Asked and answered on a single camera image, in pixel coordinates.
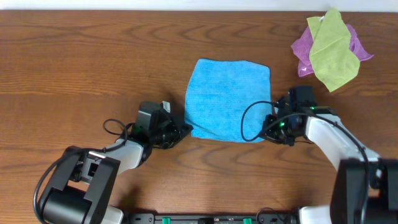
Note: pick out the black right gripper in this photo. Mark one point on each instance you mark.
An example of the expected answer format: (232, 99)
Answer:
(270, 121)

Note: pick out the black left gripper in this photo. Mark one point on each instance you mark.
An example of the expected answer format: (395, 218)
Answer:
(175, 131)

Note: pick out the blue microfiber cloth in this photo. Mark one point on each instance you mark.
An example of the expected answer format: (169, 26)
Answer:
(228, 100)

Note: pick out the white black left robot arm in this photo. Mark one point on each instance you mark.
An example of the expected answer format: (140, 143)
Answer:
(77, 187)

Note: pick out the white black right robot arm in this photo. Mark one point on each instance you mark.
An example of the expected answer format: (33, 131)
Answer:
(365, 188)

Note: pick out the green microfiber cloth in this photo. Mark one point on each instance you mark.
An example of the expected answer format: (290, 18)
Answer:
(333, 63)

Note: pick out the purple microfiber cloth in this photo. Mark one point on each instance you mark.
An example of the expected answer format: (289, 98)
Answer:
(301, 49)

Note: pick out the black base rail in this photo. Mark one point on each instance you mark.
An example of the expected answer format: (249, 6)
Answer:
(262, 218)

